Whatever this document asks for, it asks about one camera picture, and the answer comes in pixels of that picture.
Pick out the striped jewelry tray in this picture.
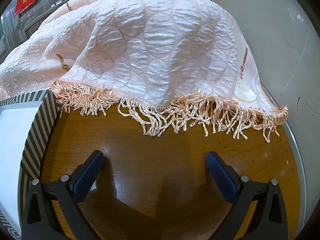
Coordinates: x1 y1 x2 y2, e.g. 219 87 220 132
0 90 63 240

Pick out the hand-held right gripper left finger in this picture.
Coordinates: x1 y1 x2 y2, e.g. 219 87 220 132
22 150 104 240

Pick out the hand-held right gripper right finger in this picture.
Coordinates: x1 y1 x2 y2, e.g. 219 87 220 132
205 151 292 240

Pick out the peach fringed cloth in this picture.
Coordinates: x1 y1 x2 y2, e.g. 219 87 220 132
0 0 289 143

